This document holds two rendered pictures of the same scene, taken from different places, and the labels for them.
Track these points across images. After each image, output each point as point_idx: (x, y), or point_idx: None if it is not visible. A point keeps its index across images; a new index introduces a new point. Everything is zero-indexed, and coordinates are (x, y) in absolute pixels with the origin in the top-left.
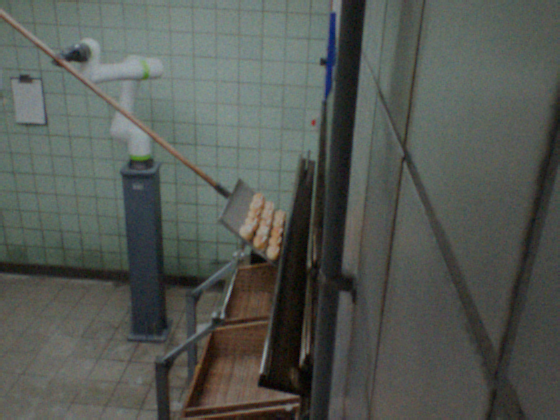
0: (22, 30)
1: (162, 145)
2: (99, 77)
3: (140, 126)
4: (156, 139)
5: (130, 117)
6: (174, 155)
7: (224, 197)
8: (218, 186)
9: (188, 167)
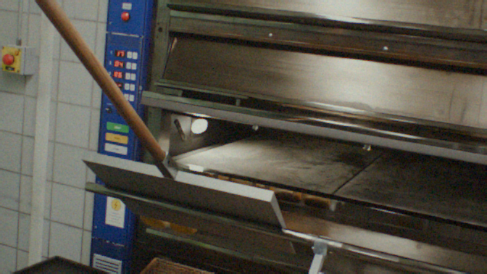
0: None
1: (107, 82)
2: None
3: (78, 36)
4: (101, 68)
5: (62, 11)
6: (122, 103)
7: (172, 175)
8: (169, 155)
9: (137, 127)
